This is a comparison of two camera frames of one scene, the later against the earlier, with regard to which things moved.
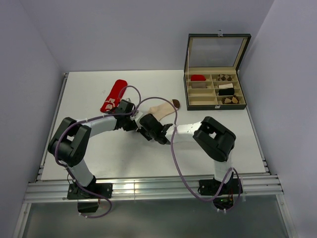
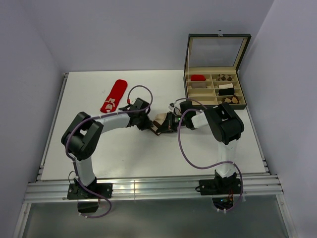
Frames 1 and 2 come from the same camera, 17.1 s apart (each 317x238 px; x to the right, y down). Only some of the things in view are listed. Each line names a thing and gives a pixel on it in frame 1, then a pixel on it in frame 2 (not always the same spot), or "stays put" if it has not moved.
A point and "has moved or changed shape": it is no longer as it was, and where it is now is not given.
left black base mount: x=87 y=202 stays put
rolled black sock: x=228 y=91 stays put
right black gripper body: x=148 y=135 → x=177 y=121
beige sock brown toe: x=159 y=111 has moved or changed shape
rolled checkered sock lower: x=233 y=99 stays put
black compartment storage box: x=211 y=80 stays put
